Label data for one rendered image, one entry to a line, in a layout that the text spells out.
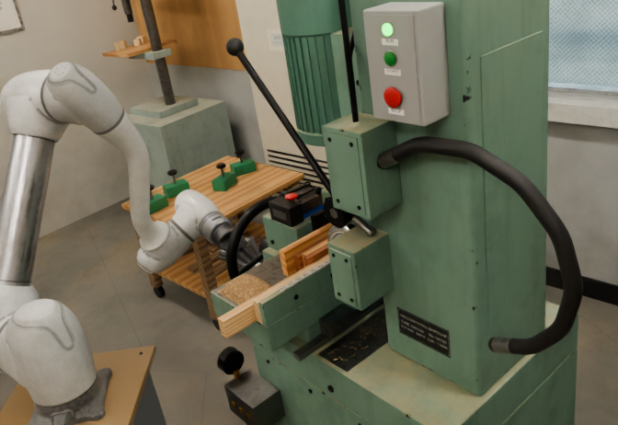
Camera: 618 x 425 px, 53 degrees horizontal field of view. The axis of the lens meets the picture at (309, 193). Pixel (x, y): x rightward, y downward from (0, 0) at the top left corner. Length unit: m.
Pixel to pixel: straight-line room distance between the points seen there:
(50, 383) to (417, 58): 1.11
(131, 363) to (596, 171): 1.81
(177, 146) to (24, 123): 1.89
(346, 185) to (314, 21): 0.31
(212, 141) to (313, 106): 2.50
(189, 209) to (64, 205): 2.46
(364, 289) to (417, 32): 0.47
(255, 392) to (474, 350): 0.60
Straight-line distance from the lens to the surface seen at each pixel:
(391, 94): 0.89
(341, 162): 1.00
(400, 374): 1.23
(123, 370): 1.73
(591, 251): 2.76
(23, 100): 1.70
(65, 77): 1.58
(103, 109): 1.61
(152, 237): 1.89
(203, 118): 3.60
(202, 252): 2.61
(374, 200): 1.00
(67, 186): 4.32
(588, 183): 2.63
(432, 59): 0.87
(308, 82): 1.18
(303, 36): 1.15
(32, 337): 1.52
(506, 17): 0.95
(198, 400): 2.52
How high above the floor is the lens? 1.61
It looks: 24 degrees down
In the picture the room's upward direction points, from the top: 9 degrees counter-clockwise
